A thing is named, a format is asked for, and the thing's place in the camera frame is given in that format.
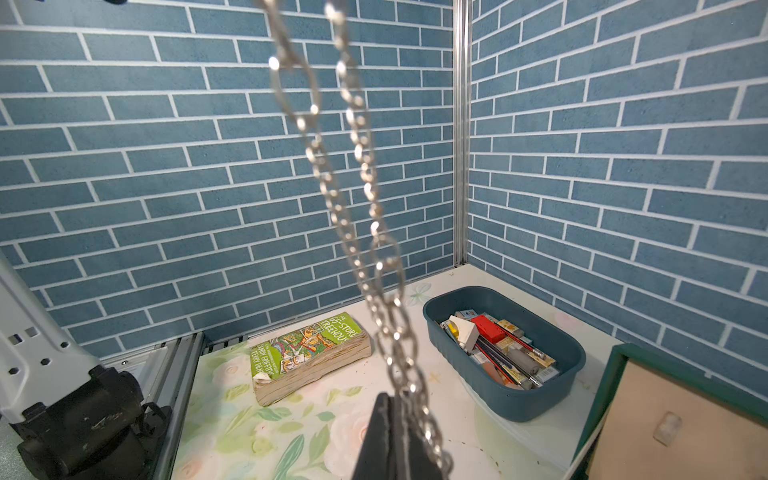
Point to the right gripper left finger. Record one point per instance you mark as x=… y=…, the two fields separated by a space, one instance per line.
x=375 y=459

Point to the green jewelry box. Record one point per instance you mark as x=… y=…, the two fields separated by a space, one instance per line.
x=656 y=418

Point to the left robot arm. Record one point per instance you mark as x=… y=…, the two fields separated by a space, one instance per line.
x=76 y=418

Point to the blue plastic tray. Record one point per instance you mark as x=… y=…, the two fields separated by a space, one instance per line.
x=520 y=377

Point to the floral table mat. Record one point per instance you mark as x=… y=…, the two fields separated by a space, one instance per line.
x=317 y=432

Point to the red box in tray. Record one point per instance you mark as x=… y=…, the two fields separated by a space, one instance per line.
x=488 y=329

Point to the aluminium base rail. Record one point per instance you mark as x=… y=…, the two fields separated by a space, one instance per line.
x=174 y=372

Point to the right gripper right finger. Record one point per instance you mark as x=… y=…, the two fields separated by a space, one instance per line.
x=410 y=457

